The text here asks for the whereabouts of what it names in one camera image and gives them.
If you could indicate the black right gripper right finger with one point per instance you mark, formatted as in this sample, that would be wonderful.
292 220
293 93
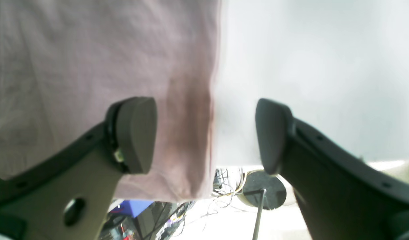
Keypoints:
340 196

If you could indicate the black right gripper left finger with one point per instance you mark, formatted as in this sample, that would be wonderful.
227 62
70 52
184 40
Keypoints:
67 197

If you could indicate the mauve pink T-shirt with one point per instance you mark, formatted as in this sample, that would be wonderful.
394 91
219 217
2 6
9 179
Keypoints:
64 62

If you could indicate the blue box on floor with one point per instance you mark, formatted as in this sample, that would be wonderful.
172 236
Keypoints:
131 208

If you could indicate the black round stand base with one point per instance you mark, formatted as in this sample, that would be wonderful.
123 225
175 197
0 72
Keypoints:
258 180

